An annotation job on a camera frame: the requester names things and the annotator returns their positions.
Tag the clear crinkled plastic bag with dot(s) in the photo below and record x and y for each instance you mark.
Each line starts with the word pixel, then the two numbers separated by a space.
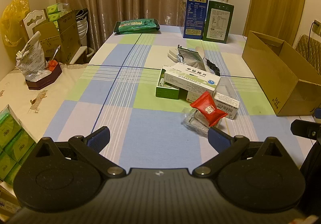
pixel 30 56

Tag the silver foil pouch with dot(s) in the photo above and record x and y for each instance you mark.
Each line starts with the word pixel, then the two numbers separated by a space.
pixel 190 57

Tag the small white medicine box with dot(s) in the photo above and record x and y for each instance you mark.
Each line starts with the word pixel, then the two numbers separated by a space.
pixel 228 107

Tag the open brown carton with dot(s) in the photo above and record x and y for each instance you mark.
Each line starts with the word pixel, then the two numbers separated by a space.
pixel 65 38

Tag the yellow plastic bag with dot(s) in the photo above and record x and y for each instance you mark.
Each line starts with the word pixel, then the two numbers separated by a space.
pixel 13 21

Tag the stack of green tissue packs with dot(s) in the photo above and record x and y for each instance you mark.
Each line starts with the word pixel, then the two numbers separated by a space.
pixel 12 143
pixel 56 11

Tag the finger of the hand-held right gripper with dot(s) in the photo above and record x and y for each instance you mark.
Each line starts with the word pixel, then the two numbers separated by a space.
pixel 301 127
pixel 318 113

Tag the white chair back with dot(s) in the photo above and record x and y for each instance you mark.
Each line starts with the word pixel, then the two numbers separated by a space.
pixel 33 18

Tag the red paper flower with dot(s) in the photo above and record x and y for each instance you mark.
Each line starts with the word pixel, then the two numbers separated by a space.
pixel 52 64

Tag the red snack packet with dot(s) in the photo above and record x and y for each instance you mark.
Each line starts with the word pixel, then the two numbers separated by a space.
pixel 208 110

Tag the metal spoon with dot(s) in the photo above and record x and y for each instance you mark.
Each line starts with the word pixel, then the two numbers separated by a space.
pixel 56 52

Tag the quilted chair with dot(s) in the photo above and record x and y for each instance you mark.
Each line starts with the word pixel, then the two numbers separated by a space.
pixel 309 47

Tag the green plastic packet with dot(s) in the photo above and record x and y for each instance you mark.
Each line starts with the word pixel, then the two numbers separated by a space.
pixel 136 26

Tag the white charger adapter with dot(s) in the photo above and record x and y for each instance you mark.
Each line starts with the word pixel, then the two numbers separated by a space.
pixel 173 54

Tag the clear plastic wrapper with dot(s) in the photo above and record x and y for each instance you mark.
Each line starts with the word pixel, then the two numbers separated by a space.
pixel 194 122

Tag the checkered cloth desktop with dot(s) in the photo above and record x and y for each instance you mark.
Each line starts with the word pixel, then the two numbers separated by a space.
pixel 112 113

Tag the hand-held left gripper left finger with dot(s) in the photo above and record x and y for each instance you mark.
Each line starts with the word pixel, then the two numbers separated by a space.
pixel 100 136

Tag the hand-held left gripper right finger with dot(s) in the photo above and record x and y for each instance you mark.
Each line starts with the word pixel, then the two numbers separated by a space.
pixel 217 136

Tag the stacked white buckets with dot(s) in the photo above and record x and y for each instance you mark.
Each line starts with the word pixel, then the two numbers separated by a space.
pixel 82 26

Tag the dark green carton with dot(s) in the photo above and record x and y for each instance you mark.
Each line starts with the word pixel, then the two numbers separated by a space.
pixel 218 23

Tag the brown cardboard box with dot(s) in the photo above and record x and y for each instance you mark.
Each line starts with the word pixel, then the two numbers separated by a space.
pixel 270 76

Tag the wall socket with plug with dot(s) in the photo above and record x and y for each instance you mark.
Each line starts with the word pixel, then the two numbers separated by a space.
pixel 317 24

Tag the large white medicine box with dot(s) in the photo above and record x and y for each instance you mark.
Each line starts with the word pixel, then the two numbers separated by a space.
pixel 190 76

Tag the clear plastic box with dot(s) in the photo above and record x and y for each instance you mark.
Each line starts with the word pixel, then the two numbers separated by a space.
pixel 225 86

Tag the tall blue carton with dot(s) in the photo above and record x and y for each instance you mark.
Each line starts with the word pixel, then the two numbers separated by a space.
pixel 195 13

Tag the green white medicine box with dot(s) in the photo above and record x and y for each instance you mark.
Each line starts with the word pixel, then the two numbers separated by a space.
pixel 166 92

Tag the dark red wooden box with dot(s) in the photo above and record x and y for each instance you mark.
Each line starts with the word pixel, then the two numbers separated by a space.
pixel 45 78

